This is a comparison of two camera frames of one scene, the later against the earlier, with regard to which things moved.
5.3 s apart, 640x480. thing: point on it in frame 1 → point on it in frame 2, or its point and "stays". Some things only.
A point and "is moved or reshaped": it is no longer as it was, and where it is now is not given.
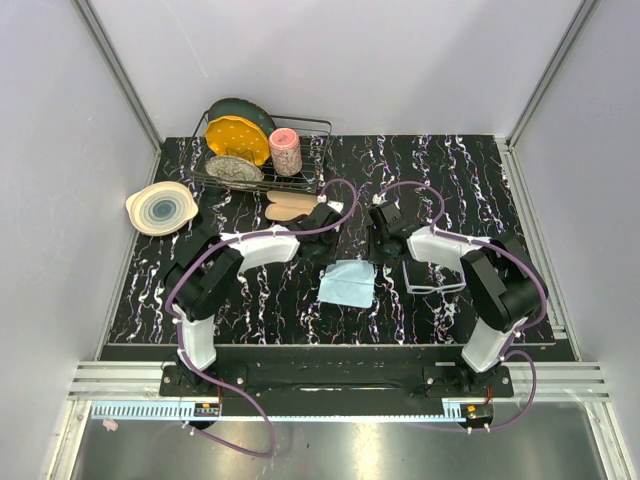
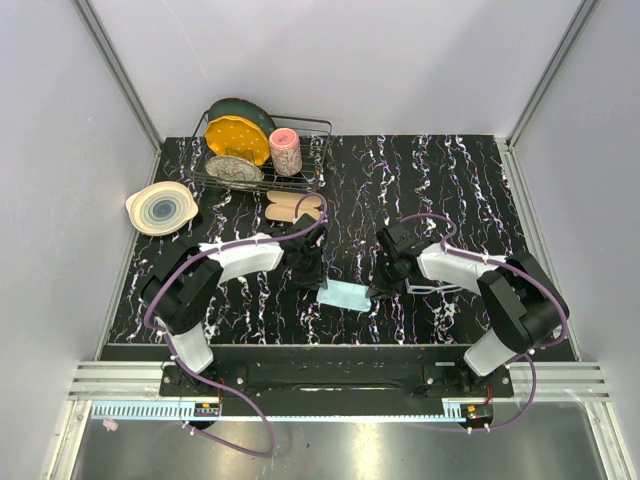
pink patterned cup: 286,152 stays
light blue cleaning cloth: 348,282 is moved or reshaped
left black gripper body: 327,248 → 311,262
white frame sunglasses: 426,290 stays
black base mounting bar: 406,389 stays
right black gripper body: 377,249 → 386,269
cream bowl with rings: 161,208 stays
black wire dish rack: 260,152 stays
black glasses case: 289,206 stays
